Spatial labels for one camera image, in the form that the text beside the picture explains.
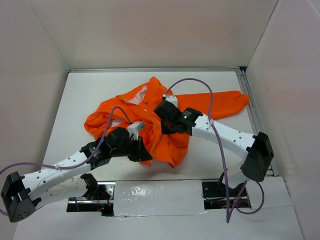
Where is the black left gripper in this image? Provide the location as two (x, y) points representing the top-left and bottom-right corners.
(111, 136), (152, 163)

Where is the orange zip-up jacket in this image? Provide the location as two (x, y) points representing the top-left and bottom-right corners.
(84, 77), (250, 168)

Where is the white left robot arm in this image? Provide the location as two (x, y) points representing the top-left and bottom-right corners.
(0, 127), (152, 223)

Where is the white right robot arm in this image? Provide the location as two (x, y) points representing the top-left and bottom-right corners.
(154, 100), (274, 196)

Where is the white front cover plate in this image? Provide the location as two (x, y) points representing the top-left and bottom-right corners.
(113, 180), (206, 217)

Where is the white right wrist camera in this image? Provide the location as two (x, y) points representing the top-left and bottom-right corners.
(162, 94), (178, 107)

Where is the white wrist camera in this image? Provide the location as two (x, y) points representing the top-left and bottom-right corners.
(162, 94), (178, 107)
(127, 121), (145, 140)

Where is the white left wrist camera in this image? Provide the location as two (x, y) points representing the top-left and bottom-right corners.
(127, 121), (145, 140)

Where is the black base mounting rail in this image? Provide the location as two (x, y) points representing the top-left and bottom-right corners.
(65, 179), (252, 217)

